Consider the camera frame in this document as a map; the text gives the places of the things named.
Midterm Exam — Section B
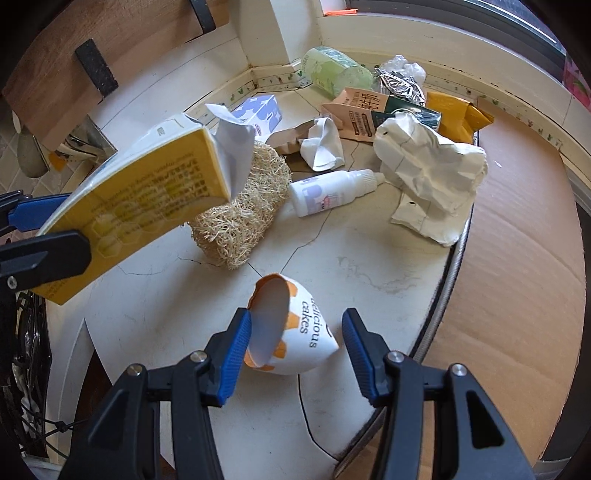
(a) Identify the wooden cutting board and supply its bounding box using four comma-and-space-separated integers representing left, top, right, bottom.
2, 0, 232, 148

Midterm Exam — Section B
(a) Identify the beige loofah sponge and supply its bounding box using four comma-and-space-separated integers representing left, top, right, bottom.
187, 141, 293, 271

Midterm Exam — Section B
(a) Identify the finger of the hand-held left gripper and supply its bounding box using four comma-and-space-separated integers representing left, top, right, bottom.
0, 189, 71, 241
0, 231, 92, 292

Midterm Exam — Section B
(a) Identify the large crumpled white paper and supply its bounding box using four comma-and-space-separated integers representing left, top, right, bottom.
373, 113, 488, 247

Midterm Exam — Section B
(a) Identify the small white paper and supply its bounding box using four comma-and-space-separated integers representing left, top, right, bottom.
299, 117, 346, 171

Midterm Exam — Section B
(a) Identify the black wire rack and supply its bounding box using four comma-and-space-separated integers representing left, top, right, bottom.
0, 291, 52, 457

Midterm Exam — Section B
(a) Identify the yellow packet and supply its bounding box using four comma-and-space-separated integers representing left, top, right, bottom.
425, 91, 495, 144

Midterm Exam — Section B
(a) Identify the beige drink carton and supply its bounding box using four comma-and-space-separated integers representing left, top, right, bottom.
320, 87, 393, 145

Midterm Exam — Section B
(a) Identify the pink patterned cloth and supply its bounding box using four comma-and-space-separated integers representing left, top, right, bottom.
563, 53, 591, 100

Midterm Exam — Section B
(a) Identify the black rubber strip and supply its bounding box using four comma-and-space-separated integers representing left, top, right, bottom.
75, 39, 119, 97
189, 0, 218, 35

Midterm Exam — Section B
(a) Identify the white orange paper cake cup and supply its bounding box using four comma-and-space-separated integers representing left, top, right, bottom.
245, 273, 340, 376

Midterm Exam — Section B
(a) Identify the brown cardboard sheet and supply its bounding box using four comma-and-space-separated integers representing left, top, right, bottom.
418, 108, 587, 462

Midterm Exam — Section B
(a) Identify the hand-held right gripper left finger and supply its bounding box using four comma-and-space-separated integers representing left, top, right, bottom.
58, 307, 254, 480

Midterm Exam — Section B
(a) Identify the green plastic wipes pack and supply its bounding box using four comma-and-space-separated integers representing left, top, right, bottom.
300, 46, 375, 97

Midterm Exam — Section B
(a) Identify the dark green packet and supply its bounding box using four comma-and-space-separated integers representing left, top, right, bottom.
376, 95, 443, 130

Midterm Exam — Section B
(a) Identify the blue and white carton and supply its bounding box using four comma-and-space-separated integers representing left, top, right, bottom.
231, 93, 283, 136

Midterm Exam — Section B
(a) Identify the yellow and white carton box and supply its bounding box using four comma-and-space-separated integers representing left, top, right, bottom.
32, 104, 256, 305

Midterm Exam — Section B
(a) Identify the thin black cable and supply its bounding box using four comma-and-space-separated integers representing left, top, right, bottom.
298, 374, 342, 462

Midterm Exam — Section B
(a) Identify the brown paper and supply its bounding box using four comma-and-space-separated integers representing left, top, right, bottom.
270, 119, 319, 155

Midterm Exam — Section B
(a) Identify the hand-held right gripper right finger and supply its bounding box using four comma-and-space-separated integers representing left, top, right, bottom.
342, 308, 536, 480

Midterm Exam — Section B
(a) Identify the clear plastic bag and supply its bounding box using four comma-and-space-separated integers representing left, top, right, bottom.
379, 54, 428, 84

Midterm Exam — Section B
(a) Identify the small white plastic bottle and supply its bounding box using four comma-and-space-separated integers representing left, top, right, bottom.
288, 169, 385, 217

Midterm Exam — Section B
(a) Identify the silver foil wrapper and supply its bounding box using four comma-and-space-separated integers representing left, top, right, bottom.
374, 67, 426, 108

